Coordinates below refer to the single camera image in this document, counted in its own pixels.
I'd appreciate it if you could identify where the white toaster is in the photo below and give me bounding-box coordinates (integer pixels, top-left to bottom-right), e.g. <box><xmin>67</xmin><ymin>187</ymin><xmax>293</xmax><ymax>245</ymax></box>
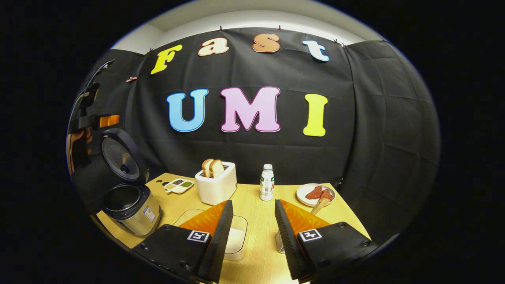
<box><xmin>195</xmin><ymin>161</ymin><xmax>238</xmax><ymax>206</ymax></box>

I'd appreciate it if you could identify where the black backdrop cloth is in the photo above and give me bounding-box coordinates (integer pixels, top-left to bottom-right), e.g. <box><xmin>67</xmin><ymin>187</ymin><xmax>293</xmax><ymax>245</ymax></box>
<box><xmin>67</xmin><ymin>27</ymin><xmax>440</xmax><ymax>245</ymax></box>

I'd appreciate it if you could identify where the white round plate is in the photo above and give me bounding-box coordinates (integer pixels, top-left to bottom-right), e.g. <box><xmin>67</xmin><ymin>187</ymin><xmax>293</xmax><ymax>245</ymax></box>
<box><xmin>296</xmin><ymin>183</ymin><xmax>336</xmax><ymax>207</ymax></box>

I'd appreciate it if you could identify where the white divided condiment tray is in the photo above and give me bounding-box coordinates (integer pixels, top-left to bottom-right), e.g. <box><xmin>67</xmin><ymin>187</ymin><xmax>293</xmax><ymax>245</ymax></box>
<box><xmin>164</xmin><ymin>178</ymin><xmax>195</xmax><ymax>194</ymax></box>

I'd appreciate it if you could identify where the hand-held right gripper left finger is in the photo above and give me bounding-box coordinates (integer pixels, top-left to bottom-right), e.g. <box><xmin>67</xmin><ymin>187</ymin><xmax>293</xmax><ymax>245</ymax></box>
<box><xmin>131</xmin><ymin>200</ymin><xmax>234</xmax><ymax>284</ymax></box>

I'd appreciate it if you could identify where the white rice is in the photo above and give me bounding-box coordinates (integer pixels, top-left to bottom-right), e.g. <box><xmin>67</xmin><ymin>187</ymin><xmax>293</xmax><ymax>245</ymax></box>
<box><xmin>226</xmin><ymin>228</ymin><xmax>245</xmax><ymax>254</ymax></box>

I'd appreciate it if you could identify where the dark grey rice cooker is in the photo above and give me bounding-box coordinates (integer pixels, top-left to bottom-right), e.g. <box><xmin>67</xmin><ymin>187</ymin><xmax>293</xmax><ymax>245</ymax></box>
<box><xmin>99</xmin><ymin>128</ymin><xmax>161</xmax><ymax>237</ymax></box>

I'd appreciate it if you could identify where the white milk bottle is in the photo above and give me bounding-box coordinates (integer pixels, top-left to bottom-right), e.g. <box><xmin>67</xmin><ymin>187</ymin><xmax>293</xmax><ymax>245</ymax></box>
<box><xmin>260</xmin><ymin>164</ymin><xmax>275</xmax><ymax>202</ymax></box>

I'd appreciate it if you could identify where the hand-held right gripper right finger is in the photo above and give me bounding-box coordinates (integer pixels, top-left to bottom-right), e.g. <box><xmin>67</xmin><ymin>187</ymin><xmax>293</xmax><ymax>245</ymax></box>
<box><xmin>274</xmin><ymin>199</ymin><xmax>379</xmax><ymax>284</ymax></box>

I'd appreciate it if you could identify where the clear plastic rice container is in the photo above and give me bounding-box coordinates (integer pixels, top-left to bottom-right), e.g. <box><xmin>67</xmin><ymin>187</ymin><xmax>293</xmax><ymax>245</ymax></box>
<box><xmin>174</xmin><ymin>208</ymin><xmax>248</xmax><ymax>261</ymax></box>

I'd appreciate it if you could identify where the wooden spoon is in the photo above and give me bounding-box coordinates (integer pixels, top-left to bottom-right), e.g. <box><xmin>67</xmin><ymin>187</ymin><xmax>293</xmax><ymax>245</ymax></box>
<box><xmin>310</xmin><ymin>197</ymin><xmax>331</xmax><ymax>215</ymax></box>

